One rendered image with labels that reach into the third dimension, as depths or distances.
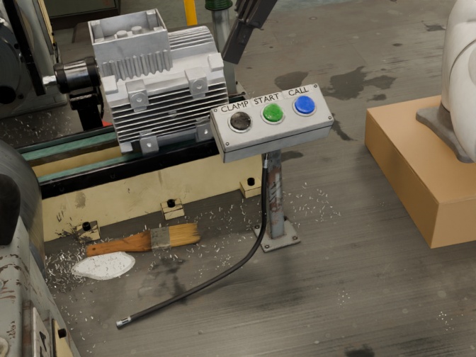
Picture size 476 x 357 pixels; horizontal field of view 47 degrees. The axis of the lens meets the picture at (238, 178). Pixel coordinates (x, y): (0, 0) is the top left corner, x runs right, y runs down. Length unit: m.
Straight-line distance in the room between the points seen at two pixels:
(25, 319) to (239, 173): 0.66
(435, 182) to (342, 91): 0.51
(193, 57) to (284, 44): 0.71
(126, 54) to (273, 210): 0.35
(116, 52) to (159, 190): 0.28
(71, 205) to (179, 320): 0.30
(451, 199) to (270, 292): 0.32
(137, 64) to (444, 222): 0.56
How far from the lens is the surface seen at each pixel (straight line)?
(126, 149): 0.98
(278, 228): 0.96
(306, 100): 0.82
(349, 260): 0.95
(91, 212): 1.05
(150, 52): 0.92
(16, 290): 0.50
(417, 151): 1.03
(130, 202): 1.05
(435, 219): 0.94
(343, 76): 1.46
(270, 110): 0.80
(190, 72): 0.93
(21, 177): 0.75
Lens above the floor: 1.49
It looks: 38 degrees down
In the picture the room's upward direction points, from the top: 6 degrees counter-clockwise
